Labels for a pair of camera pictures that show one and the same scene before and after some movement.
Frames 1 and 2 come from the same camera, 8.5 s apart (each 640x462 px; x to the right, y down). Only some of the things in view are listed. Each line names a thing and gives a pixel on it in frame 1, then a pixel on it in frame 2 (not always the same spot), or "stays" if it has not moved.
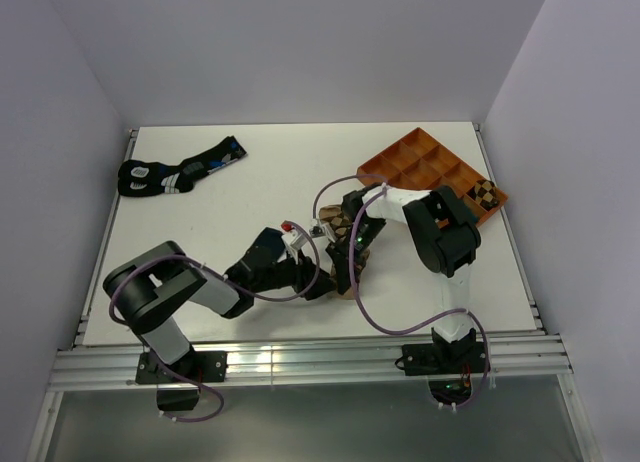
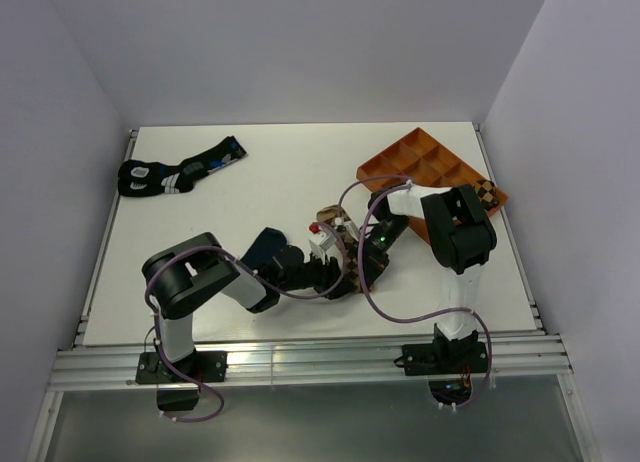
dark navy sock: (269, 246) stays
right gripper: (340, 252) → (374, 263)
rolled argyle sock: (485, 193) stays
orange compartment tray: (417, 161) stays
